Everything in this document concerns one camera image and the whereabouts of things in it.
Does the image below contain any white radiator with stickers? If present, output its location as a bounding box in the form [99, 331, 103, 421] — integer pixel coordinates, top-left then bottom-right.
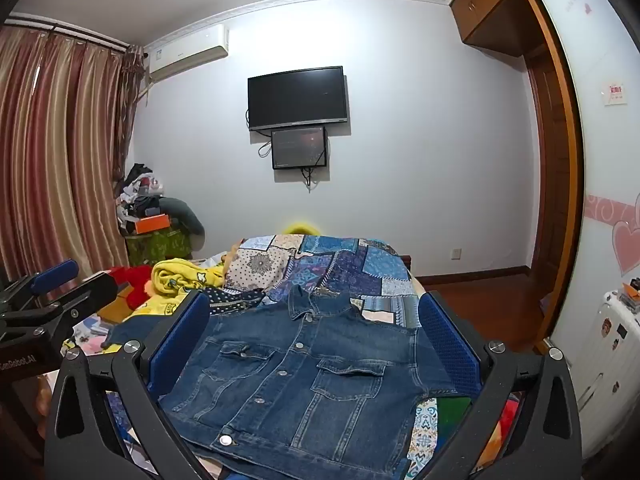
[574, 287, 640, 461]

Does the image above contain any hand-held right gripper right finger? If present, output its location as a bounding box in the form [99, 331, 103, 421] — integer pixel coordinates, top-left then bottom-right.
[414, 291, 584, 480]

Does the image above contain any paper notice with red print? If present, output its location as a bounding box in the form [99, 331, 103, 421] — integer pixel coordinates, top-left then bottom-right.
[604, 81, 629, 107]

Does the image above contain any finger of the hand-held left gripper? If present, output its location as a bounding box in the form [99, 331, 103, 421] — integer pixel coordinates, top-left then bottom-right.
[0, 259, 81, 311]
[0, 270, 119, 343]

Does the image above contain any yellow round object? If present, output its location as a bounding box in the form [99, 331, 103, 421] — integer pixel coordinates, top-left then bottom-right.
[282, 220, 321, 236]

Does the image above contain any navy dotted cloth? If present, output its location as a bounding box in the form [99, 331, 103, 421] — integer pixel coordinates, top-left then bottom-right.
[200, 287, 267, 317]

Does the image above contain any orange box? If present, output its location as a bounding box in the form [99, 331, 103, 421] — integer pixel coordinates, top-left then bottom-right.
[135, 214, 171, 235]

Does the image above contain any blue denim jacket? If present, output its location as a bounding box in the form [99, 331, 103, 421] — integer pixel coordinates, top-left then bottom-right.
[102, 285, 458, 480]

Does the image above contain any yellow printed garment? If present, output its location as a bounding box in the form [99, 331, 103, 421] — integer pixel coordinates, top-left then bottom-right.
[131, 257, 232, 318]

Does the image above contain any red cloth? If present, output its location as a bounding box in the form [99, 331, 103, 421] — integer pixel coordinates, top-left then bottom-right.
[97, 266, 157, 323]

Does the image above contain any small black wall monitor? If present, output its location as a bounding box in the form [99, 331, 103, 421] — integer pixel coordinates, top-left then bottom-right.
[271, 126, 329, 170]

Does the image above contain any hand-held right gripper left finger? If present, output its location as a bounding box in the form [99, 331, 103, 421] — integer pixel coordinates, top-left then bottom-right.
[45, 291, 217, 480]

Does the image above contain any black monitor cable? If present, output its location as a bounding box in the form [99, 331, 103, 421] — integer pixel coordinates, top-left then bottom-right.
[299, 167, 321, 195]

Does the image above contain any blue patchwork blanket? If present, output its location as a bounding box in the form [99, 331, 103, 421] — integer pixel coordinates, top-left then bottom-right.
[65, 234, 526, 480]

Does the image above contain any pink heart wall sticker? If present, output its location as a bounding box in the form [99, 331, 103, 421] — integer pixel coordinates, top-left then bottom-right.
[585, 192, 640, 278]

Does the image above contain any wooden overhead cabinet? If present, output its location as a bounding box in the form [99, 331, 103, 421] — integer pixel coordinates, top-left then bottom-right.
[448, 0, 542, 59]

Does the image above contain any white air conditioner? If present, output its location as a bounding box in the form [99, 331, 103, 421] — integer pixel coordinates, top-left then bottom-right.
[145, 24, 230, 84]

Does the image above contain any pile of mixed clothes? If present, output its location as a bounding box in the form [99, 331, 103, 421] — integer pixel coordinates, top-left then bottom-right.
[114, 162, 167, 235]

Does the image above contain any striped red beige curtain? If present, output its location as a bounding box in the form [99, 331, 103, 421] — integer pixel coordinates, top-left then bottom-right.
[0, 25, 151, 283]

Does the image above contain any black wall television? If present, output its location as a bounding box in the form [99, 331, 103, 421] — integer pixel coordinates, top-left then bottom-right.
[247, 66, 349, 132]

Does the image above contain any grey cushion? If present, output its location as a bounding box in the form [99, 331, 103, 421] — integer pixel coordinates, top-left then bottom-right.
[160, 196, 206, 252]

